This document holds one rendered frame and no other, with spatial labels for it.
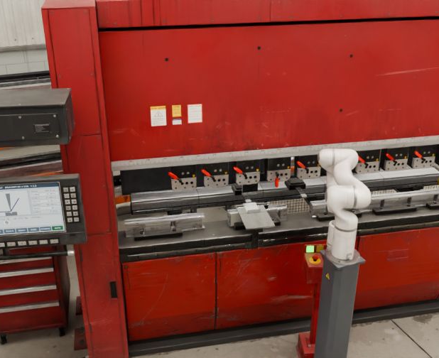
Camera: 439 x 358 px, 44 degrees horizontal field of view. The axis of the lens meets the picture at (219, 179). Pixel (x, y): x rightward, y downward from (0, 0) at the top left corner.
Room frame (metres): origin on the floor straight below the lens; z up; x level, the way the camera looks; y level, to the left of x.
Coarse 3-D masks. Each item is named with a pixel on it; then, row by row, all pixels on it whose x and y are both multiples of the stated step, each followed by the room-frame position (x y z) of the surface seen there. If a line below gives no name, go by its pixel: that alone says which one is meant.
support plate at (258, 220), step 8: (240, 208) 3.05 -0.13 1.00; (264, 208) 3.05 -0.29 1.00; (240, 216) 2.94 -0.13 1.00; (248, 216) 2.94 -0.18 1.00; (256, 216) 2.94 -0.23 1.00; (264, 216) 2.94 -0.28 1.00; (248, 224) 2.84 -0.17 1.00; (256, 224) 2.84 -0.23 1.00; (264, 224) 2.84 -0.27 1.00; (272, 224) 2.84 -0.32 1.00
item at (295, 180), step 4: (288, 180) 3.39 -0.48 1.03; (292, 180) 3.38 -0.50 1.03; (296, 180) 3.38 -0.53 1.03; (300, 180) 3.38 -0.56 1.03; (288, 184) 3.35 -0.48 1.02; (292, 184) 3.34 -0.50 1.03; (296, 184) 3.35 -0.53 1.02; (300, 184) 3.35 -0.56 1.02; (304, 184) 3.35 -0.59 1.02; (288, 188) 3.34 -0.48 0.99; (292, 188) 3.33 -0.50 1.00; (296, 188) 3.32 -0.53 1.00; (300, 188) 3.32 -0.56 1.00; (304, 188) 3.35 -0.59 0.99; (300, 192) 3.26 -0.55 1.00; (304, 192) 3.26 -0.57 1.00; (304, 196) 3.20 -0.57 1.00
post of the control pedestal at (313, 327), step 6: (318, 288) 2.77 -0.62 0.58; (318, 294) 2.77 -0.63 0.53; (318, 300) 2.77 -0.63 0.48; (318, 306) 2.77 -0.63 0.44; (312, 312) 2.81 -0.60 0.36; (312, 318) 2.80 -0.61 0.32; (312, 324) 2.78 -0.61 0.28; (312, 330) 2.77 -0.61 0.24; (312, 336) 2.77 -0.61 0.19; (312, 342) 2.77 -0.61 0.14
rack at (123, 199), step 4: (0, 148) 4.07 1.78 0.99; (52, 172) 4.24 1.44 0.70; (56, 172) 4.24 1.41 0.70; (60, 172) 4.25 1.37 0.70; (120, 196) 4.46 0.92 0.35; (124, 196) 4.46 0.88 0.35; (128, 196) 4.47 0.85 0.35; (116, 200) 4.43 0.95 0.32; (120, 200) 4.44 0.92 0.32; (124, 200) 4.46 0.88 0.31; (128, 200) 4.47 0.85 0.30; (184, 212) 4.77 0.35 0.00; (188, 212) 4.76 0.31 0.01; (192, 212) 4.72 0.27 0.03
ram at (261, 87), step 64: (128, 64) 2.90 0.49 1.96; (192, 64) 2.97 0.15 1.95; (256, 64) 3.05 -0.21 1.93; (320, 64) 3.13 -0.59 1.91; (384, 64) 3.21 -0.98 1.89; (128, 128) 2.90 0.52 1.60; (192, 128) 2.97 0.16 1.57; (256, 128) 3.05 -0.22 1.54; (320, 128) 3.13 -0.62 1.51; (384, 128) 3.22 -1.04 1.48
